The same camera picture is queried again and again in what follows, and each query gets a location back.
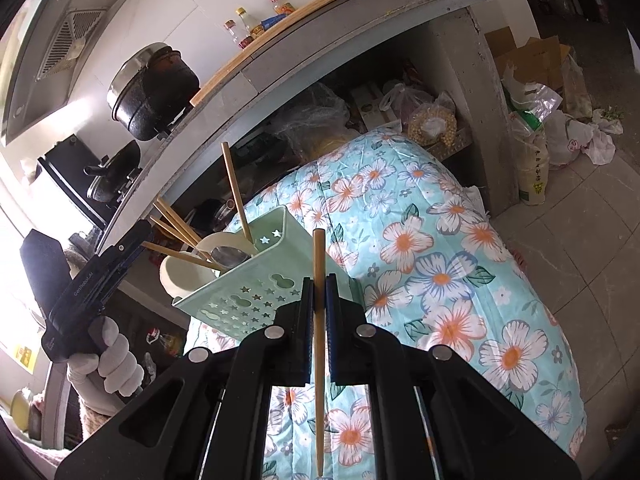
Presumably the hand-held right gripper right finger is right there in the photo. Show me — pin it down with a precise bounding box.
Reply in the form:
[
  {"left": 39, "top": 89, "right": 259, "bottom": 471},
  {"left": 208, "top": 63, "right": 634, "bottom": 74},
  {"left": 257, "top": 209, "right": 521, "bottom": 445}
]
[{"left": 325, "top": 274, "right": 582, "bottom": 480}]

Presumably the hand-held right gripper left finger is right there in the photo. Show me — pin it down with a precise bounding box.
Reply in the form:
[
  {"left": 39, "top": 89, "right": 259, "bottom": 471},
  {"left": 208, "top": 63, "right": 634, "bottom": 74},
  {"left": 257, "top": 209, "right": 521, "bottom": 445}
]
[{"left": 54, "top": 277, "right": 315, "bottom": 480}]

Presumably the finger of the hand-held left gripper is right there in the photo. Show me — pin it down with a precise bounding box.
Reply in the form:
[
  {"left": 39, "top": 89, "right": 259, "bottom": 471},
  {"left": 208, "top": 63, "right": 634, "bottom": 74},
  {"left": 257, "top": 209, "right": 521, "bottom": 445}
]
[{"left": 97, "top": 220, "right": 155, "bottom": 281}]

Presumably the bamboo chopstick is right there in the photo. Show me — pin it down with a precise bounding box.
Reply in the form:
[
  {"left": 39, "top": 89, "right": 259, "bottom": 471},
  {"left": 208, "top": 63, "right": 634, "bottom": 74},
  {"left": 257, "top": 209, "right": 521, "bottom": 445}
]
[
  {"left": 149, "top": 216, "right": 191, "bottom": 251},
  {"left": 156, "top": 197, "right": 202, "bottom": 251},
  {"left": 141, "top": 241, "right": 218, "bottom": 270},
  {"left": 311, "top": 228, "right": 327, "bottom": 478},
  {"left": 221, "top": 141, "right": 254, "bottom": 245}
]

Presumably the white soup spoon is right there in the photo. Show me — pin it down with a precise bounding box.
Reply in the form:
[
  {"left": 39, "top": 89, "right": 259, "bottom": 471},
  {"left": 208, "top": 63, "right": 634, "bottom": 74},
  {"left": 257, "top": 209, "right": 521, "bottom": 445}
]
[
  {"left": 159, "top": 255, "right": 218, "bottom": 302},
  {"left": 195, "top": 232, "right": 258, "bottom": 273}
]

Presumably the green plastic utensil holder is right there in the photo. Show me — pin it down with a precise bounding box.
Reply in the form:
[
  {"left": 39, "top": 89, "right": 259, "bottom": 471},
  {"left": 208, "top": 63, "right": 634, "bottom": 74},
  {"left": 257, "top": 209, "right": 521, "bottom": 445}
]
[{"left": 172, "top": 205, "right": 368, "bottom": 333}]

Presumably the person's left forearm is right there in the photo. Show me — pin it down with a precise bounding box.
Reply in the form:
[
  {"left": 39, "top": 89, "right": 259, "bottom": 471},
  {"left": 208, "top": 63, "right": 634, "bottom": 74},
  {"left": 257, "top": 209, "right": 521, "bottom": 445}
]
[{"left": 50, "top": 382, "right": 122, "bottom": 453}]

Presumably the person's left hand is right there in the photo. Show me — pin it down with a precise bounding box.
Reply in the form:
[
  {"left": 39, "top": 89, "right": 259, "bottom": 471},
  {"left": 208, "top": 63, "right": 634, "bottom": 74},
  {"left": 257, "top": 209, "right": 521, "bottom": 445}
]
[{"left": 66, "top": 317, "right": 146, "bottom": 397}]

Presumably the black wok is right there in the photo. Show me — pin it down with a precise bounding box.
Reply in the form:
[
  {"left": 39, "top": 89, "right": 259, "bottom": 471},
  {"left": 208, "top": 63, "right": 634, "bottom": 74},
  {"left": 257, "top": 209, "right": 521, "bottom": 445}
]
[{"left": 84, "top": 140, "right": 143, "bottom": 204}]

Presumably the black panel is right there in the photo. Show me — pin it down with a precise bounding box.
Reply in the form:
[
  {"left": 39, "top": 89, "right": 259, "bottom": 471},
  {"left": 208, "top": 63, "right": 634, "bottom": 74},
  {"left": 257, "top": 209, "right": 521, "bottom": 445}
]
[{"left": 37, "top": 134, "right": 108, "bottom": 226}]

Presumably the window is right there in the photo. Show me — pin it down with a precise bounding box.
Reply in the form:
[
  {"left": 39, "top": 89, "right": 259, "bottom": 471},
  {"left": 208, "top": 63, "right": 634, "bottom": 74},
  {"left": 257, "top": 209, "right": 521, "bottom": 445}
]
[{"left": 0, "top": 180, "right": 56, "bottom": 381}]

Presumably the floral blue blanket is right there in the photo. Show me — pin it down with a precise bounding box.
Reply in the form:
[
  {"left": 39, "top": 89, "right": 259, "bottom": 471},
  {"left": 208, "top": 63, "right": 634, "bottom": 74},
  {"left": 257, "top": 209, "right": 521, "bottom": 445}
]
[{"left": 185, "top": 130, "right": 588, "bottom": 480}]

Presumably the black stockpot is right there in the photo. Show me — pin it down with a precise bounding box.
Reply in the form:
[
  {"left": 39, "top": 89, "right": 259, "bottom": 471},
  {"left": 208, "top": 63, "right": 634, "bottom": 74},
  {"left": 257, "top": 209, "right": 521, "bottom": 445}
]
[{"left": 112, "top": 47, "right": 202, "bottom": 142}]

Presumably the steel pot lid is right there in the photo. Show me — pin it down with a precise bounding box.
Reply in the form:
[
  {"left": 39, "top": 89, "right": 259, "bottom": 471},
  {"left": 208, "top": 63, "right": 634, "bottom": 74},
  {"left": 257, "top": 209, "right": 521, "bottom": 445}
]
[{"left": 106, "top": 42, "right": 166, "bottom": 121}]

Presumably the steel range hood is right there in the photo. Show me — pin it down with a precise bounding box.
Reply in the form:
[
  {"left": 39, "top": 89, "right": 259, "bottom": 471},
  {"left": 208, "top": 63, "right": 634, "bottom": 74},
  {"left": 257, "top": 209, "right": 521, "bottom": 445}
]
[{"left": 0, "top": 0, "right": 156, "bottom": 147}]

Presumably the large clear plastic bag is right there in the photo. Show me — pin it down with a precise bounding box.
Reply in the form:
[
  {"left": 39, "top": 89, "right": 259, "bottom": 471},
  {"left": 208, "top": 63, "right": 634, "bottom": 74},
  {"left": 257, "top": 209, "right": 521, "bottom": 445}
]
[{"left": 272, "top": 82, "right": 351, "bottom": 148}]

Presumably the printed carton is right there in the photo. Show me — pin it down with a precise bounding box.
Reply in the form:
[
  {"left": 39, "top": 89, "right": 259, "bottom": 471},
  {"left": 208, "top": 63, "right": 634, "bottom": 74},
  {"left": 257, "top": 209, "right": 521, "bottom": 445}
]
[{"left": 350, "top": 85, "right": 401, "bottom": 131}]

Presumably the bag of soybeans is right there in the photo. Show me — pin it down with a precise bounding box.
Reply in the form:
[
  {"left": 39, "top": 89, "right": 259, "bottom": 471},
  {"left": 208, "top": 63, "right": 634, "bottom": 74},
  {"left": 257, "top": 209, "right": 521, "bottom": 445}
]
[{"left": 407, "top": 92, "right": 459, "bottom": 150}]

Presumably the yellow cap sauce bottle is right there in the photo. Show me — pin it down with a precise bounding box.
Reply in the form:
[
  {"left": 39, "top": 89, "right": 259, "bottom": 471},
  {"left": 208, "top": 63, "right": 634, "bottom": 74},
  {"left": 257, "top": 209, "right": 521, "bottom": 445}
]
[{"left": 236, "top": 7, "right": 257, "bottom": 41}]

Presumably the pink plastic bag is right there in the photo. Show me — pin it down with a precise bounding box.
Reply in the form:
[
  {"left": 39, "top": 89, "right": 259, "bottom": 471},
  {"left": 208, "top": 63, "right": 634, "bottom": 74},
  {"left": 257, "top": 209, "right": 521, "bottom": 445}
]
[{"left": 379, "top": 80, "right": 436, "bottom": 120}]

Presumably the white rice sack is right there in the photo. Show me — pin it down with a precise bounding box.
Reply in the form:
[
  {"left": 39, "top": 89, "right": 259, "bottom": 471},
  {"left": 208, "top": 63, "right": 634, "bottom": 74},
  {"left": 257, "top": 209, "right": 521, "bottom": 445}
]
[{"left": 507, "top": 110, "right": 552, "bottom": 207}]

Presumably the crumpled white plastic bag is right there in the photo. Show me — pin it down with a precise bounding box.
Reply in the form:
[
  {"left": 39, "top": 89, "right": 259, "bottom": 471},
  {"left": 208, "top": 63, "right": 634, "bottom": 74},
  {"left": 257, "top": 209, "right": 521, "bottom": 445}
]
[{"left": 547, "top": 110, "right": 617, "bottom": 166}]

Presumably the clear bag with greens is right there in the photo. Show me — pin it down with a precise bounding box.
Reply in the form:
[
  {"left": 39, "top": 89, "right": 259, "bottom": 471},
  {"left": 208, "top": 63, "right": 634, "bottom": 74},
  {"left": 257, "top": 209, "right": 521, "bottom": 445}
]
[{"left": 502, "top": 62, "right": 565, "bottom": 128}]

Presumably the concrete kitchen counter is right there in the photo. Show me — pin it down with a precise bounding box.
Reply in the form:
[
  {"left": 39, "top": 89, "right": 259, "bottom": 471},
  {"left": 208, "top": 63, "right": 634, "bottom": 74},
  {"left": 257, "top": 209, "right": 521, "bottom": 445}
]
[{"left": 97, "top": 0, "right": 521, "bottom": 281}]

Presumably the cardboard box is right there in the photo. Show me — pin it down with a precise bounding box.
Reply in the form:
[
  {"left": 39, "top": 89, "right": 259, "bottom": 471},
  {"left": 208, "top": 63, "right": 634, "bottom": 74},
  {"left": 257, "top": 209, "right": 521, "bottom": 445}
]
[{"left": 484, "top": 26, "right": 572, "bottom": 92}]

